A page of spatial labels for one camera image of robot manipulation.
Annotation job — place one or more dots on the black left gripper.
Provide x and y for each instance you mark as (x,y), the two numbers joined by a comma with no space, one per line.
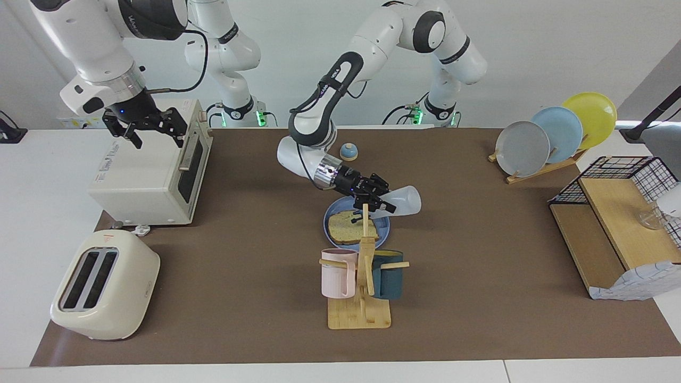
(354,182)

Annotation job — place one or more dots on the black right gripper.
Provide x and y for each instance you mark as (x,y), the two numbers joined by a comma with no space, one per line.
(135,109)

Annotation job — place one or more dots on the translucent seasoning bottle blue cap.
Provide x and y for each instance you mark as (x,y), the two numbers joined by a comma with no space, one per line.
(407,201)

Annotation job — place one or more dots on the toasted bread slice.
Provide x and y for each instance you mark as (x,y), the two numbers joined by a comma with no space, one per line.
(346,229)

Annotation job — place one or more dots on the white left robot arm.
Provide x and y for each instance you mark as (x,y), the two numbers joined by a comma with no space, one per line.
(372,42)

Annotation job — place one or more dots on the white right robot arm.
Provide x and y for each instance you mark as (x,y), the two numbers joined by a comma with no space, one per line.
(90,37)

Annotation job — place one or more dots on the periwinkle blue plate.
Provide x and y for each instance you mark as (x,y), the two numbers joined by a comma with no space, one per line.
(331,213)

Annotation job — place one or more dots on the wooden plate rack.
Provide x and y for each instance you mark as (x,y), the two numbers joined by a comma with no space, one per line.
(518,178)

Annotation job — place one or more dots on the grey plate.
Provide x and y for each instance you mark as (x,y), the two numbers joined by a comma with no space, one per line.
(521,149)

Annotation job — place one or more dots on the light blue plate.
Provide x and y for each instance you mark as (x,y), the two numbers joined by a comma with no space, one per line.
(564,130)

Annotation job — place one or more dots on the yellow plate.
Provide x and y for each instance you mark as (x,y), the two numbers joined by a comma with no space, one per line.
(598,117)

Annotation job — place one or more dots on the white toaster oven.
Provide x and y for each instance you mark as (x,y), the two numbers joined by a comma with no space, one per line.
(138,181)

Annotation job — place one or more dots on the white power box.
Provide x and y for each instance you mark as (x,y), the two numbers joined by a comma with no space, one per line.
(69,123)

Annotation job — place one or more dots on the dark teal mug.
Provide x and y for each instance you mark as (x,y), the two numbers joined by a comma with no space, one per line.
(391,282)

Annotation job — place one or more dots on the pink mug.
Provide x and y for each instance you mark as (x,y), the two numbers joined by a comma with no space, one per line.
(335,276)

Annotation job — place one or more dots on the wooden mug tree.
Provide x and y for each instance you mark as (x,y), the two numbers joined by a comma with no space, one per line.
(359,319)

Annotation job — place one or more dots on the black desk object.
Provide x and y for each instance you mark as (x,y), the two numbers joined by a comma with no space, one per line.
(10,134)

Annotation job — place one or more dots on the cream two-slot toaster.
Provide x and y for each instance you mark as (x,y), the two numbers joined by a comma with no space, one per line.
(117,298)

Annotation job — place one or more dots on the brown table mat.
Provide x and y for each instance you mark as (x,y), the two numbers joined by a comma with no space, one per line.
(239,319)

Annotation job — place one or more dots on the wooden box with mesh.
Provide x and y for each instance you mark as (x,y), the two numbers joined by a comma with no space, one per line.
(633,282)

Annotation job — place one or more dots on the clear glass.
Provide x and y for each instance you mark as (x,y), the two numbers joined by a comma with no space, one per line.
(652,219)

